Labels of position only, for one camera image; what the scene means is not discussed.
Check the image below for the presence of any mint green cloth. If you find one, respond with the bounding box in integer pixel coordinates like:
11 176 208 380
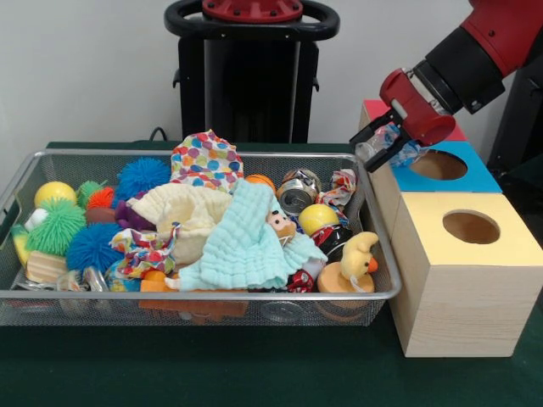
176 177 328 293

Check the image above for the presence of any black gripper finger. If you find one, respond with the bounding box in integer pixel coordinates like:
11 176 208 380
365 129 415 174
349 109 395 148

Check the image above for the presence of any yellow tennis ball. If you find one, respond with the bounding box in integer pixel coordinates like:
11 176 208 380
299 203 340 234

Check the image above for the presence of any crushed clear plastic bottle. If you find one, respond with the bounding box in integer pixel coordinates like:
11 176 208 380
57 266 107 293

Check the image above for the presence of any crushed blue-label plastic bottle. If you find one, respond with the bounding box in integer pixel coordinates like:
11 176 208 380
355 122 429 170

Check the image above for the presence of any green spiky monster toy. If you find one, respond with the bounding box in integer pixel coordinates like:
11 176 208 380
10 198 88 266

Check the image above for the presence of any wooden three-hole box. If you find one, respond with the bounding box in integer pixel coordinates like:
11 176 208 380
355 99 543 359

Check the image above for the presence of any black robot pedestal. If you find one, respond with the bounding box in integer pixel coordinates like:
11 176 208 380
164 0 340 144

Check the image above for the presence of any blue spiky ball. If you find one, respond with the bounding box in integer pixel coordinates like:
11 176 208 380
116 159 173 198

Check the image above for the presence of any dark green tablecloth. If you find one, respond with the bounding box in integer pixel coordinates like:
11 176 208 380
0 141 543 407

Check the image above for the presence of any crushed silver drink can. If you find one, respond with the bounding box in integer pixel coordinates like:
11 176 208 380
276 169 322 215

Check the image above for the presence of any silver mesh bin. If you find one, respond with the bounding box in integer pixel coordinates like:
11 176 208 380
0 148 403 327

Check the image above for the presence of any cream knitted cloth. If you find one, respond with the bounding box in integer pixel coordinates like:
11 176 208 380
126 181 235 266

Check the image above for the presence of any brown plush toy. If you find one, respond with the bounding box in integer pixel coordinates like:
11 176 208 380
266 209 298 247

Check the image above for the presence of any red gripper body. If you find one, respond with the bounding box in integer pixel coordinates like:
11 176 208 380
378 67 457 148

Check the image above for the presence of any purple spiky monster toy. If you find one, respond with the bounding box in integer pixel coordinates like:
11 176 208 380
115 198 156 232

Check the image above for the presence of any polka dot cloth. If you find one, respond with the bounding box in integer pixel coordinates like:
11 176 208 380
171 130 246 194

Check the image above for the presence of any black panel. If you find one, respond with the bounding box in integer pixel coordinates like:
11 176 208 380
486 50 543 170

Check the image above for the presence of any plain yellow ball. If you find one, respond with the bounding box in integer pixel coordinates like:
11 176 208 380
34 181 78 209

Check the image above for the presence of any yellow plush duck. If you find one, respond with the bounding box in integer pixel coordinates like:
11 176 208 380
341 231 381 282

